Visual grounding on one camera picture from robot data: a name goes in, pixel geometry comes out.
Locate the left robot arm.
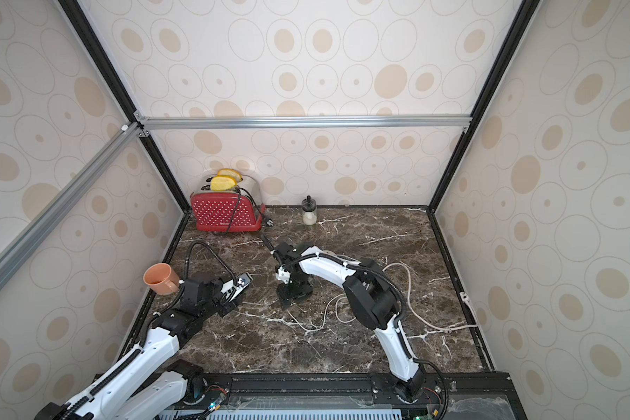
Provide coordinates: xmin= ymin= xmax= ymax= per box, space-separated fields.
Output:
xmin=35 ymin=241 xmax=252 ymax=419

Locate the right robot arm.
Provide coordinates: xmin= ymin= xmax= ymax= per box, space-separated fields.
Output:
xmin=261 ymin=234 xmax=450 ymax=419

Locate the orange ceramic mug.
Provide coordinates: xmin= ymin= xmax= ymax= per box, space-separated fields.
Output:
xmin=143 ymin=262 xmax=180 ymax=296

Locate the glass bottle black pump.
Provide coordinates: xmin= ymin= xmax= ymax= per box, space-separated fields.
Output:
xmin=301 ymin=195 xmax=318 ymax=226

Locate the red toaster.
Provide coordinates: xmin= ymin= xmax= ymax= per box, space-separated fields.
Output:
xmin=190 ymin=173 xmax=266 ymax=233

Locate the yellow toast slice front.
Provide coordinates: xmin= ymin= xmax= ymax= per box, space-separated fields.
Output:
xmin=210 ymin=175 xmax=238 ymax=192

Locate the yellow toast slice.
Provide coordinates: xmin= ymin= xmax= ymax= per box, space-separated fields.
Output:
xmin=210 ymin=175 xmax=238 ymax=192
xmin=217 ymin=168 xmax=243 ymax=183

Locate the yellow toast slice rear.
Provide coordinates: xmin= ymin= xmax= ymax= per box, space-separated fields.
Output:
xmin=217 ymin=168 xmax=243 ymax=183

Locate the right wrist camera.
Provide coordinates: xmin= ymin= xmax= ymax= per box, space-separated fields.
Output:
xmin=275 ymin=266 xmax=291 ymax=285

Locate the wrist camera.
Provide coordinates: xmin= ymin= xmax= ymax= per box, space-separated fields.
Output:
xmin=220 ymin=273 xmax=252 ymax=305
xmin=275 ymin=266 xmax=291 ymax=285

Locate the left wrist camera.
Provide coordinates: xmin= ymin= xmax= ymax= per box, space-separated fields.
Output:
xmin=220 ymin=273 xmax=252 ymax=305

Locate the black toaster power cord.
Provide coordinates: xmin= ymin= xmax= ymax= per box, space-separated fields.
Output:
xmin=225 ymin=185 xmax=275 ymax=234

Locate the white slotted cable duct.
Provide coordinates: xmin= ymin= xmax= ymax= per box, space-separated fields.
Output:
xmin=159 ymin=409 xmax=403 ymax=420

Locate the horizontal aluminium frame bar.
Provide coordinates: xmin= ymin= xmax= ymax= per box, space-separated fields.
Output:
xmin=139 ymin=115 xmax=472 ymax=131

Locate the power strip beige cord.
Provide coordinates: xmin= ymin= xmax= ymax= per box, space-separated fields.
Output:
xmin=382 ymin=261 xmax=479 ymax=334

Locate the diagonal aluminium frame bar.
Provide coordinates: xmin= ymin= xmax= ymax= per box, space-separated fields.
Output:
xmin=0 ymin=122 xmax=140 ymax=292

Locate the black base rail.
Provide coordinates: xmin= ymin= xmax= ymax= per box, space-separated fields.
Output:
xmin=72 ymin=370 xmax=529 ymax=420

